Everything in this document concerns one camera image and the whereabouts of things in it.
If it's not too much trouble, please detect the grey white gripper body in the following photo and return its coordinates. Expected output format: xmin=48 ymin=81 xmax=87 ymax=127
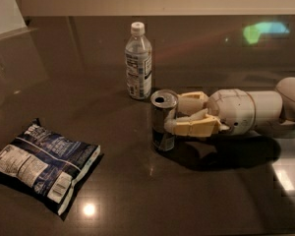
xmin=206 ymin=89 xmax=255 ymax=136

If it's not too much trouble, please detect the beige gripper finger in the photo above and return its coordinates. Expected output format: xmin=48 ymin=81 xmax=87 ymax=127
xmin=178 ymin=91 xmax=208 ymax=115
xmin=164 ymin=109 xmax=229 ymax=138

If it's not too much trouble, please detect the silver blue redbull can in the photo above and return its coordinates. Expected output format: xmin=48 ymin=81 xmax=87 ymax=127
xmin=150 ymin=89 xmax=178 ymax=151

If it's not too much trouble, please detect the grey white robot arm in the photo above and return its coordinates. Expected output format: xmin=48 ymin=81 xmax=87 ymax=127
xmin=164 ymin=77 xmax=295 ymax=138

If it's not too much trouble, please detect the clear plastic water bottle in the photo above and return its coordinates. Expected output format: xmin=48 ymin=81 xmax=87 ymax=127
xmin=125 ymin=22 xmax=152 ymax=100

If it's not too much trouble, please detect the dark blue snack bag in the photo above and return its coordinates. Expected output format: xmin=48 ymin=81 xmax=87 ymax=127
xmin=0 ymin=119 xmax=100 ymax=215

